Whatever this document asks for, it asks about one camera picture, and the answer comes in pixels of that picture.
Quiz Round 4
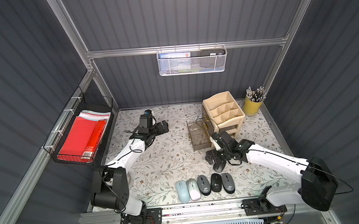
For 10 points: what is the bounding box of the white mesh wall basket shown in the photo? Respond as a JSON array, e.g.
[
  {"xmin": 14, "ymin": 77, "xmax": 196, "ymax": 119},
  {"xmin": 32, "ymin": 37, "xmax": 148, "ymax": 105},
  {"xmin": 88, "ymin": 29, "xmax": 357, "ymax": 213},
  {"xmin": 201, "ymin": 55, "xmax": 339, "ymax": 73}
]
[{"xmin": 156, "ymin": 45, "xmax": 228, "ymax": 77}]

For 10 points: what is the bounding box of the black computer mouse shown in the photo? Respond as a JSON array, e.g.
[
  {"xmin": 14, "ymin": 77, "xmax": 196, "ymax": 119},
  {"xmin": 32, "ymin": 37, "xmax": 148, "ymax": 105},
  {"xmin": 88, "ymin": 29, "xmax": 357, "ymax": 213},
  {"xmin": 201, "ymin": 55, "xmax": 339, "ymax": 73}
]
[{"xmin": 197, "ymin": 175, "xmax": 211, "ymax": 196}]

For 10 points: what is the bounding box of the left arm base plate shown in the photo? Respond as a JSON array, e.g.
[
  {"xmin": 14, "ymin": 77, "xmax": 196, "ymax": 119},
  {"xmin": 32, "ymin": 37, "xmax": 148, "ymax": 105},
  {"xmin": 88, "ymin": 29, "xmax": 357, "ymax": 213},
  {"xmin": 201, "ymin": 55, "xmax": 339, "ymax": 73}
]
[{"xmin": 120, "ymin": 208, "xmax": 163, "ymax": 224}]

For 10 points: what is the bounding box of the yellow pencil cup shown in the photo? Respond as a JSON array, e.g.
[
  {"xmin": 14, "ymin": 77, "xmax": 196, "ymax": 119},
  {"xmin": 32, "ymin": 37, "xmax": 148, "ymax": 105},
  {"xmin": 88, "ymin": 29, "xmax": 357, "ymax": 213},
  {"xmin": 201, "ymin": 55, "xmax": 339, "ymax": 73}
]
[{"xmin": 243, "ymin": 97, "xmax": 263, "ymax": 116}]

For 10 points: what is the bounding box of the red folder stack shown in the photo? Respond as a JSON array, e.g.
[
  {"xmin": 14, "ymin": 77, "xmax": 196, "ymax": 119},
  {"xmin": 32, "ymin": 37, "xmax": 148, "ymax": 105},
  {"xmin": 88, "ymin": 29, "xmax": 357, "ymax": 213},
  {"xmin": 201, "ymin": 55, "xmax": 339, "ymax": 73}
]
[{"xmin": 57, "ymin": 112, "xmax": 110, "ymax": 164}]

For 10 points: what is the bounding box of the black device in basket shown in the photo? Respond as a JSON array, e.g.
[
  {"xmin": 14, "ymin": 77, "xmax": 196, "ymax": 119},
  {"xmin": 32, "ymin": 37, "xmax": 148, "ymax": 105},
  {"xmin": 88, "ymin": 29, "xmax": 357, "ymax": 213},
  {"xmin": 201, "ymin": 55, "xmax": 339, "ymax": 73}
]
[{"xmin": 199, "ymin": 48, "xmax": 226, "ymax": 57}]

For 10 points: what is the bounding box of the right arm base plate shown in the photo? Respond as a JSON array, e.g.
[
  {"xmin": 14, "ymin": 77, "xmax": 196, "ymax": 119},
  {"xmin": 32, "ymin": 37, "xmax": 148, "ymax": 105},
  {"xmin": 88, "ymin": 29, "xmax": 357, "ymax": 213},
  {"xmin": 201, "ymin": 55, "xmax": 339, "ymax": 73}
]
[{"xmin": 241, "ymin": 198, "xmax": 287, "ymax": 216}]

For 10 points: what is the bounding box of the white grey computer mouse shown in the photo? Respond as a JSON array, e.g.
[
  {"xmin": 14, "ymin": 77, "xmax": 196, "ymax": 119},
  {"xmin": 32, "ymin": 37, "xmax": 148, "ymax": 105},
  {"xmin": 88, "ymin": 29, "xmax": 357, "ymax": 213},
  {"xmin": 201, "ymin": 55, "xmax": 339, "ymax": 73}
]
[{"xmin": 186, "ymin": 179, "xmax": 201, "ymax": 201}]

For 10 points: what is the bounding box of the small black mouse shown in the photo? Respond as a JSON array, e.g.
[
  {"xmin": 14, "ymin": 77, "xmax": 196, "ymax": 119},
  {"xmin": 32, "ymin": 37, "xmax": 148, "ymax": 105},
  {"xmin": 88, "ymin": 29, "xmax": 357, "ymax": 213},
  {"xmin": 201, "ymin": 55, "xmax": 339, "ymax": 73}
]
[
  {"xmin": 213, "ymin": 160, "xmax": 227, "ymax": 173},
  {"xmin": 210, "ymin": 173, "xmax": 223, "ymax": 193}
]

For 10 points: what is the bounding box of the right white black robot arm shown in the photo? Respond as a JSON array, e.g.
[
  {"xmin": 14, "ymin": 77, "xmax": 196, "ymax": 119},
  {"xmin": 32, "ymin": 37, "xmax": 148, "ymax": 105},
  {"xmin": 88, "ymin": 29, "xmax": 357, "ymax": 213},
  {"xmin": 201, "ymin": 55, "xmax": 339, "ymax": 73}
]
[{"xmin": 206, "ymin": 132, "xmax": 338, "ymax": 213}]

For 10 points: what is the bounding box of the light blue computer mouse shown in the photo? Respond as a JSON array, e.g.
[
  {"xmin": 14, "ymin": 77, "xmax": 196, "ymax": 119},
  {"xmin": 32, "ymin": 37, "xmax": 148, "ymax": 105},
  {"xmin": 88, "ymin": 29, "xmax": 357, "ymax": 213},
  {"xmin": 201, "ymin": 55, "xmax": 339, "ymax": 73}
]
[{"xmin": 176, "ymin": 180, "xmax": 190, "ymax": 204}]

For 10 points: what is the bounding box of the black wire side basket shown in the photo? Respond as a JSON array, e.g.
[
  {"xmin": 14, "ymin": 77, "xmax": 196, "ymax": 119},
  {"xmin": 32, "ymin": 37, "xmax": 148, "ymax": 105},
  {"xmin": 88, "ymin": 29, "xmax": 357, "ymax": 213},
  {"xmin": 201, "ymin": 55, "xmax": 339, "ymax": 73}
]
[{"xmin": 43, "ymin": 88, "xmax": 114, "ymax": 165}]

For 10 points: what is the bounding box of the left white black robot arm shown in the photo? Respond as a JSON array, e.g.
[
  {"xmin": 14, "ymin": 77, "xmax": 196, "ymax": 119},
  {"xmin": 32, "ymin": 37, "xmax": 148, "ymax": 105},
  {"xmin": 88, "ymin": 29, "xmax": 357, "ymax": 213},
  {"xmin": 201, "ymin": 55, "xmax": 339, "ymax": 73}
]
[{"xmin": 91, "ymin": 120, "xmax": 169, "ymax": 216}]

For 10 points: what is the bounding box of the beige drawer organizer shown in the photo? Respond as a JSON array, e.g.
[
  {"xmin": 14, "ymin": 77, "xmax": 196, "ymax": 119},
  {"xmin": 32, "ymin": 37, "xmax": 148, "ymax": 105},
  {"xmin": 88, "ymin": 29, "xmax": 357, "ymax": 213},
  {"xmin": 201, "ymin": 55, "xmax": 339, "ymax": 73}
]
[{"xmin": 202, "ymin": 91, "xmax": 245, "ymax": 138}]

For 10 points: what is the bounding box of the blue white box in basket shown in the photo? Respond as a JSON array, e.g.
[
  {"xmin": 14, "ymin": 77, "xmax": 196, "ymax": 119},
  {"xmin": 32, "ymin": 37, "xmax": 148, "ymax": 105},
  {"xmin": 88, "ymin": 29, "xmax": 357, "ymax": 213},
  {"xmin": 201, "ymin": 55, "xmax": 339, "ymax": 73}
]
[{"xmin": 158, "ymin": 52, "xmax": 191, "ymax": 74}]

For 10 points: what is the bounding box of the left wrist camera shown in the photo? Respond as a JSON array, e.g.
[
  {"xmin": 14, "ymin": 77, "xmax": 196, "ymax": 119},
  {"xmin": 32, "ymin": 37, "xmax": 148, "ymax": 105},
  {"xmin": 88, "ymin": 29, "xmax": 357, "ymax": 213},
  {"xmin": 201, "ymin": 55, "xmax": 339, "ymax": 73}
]
[{"xmin": 144, "ymin": 110, "xmax": 155, "ymax": 120}]

